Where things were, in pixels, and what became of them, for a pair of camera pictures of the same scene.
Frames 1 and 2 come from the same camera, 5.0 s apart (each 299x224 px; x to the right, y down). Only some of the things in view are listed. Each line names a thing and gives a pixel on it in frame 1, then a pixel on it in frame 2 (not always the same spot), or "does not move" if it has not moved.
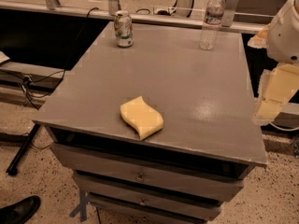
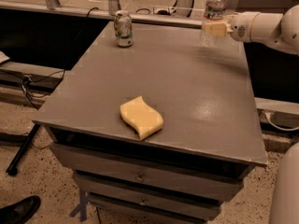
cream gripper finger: x=277 y=86 to x=218 y=29
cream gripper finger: x=260 y=40 to x=230 y=18
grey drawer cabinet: x=210 y=142 does not move
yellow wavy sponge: x=139 y=115 does not move
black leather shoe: x=20 y=212 does not move
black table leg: x=12 y=169 does not move
